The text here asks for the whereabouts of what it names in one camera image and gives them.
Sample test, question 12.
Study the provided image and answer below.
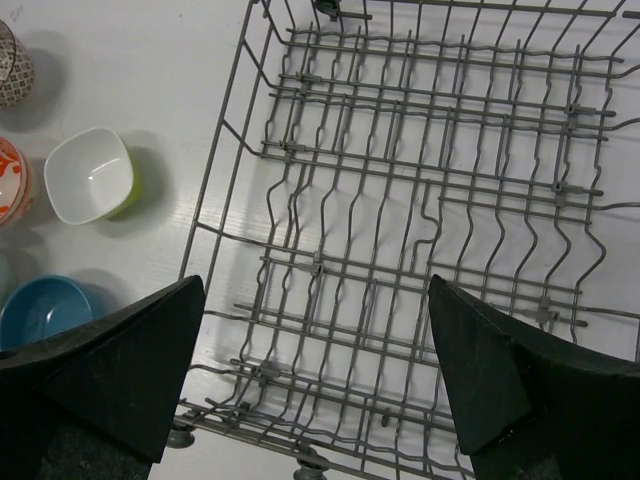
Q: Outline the brown patterned ceramic bowl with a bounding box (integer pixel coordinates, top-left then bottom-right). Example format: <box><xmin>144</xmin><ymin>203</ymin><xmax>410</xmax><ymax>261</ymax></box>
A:
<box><xmin>1</xmin><ymin>21</ymin><xmax>35</xmax><ymax>109</ymax></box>

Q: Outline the orange floral patterned bowl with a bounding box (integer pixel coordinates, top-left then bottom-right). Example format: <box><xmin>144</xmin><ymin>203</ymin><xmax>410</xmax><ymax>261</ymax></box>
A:
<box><xmin>1</xmin><ymin>138</ymin><xmax>38</xmax><ymax>227</ymax></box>

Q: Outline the white square bowl green outside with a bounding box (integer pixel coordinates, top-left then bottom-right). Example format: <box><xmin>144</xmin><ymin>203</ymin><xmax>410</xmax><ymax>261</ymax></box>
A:
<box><xmin>43</xmin><ymin>127</ymin><xmax>142</xmax><ymax>226</ymax></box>

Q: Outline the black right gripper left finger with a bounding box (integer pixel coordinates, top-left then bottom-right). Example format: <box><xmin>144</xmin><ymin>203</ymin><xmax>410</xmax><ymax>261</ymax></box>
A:
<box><xmin>1</xmin><ymin>275</ymin><xmax>205</xmax><ymax>479</ymax></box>

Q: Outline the blue ceramic bowl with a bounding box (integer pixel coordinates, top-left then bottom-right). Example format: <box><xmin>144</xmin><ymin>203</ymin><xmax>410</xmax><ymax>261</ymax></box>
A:
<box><xmin>1</xmin><ymin>275</ymin><xmax>105</xmax><ymax>352</ymax></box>

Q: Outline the grey wire dish rack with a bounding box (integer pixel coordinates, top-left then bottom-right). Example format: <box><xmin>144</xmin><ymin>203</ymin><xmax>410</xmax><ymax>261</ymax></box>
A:
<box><xmin>168</xmin><ymin>1</ymin><xmax>639</xmax><ymax>479</ymax></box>

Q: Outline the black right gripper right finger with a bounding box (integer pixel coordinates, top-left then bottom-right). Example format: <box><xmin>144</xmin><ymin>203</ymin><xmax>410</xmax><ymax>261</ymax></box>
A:
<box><xmin>428</xmin><ymin>276</ymin><xmax>639</xmax><ymax>479</ymax></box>

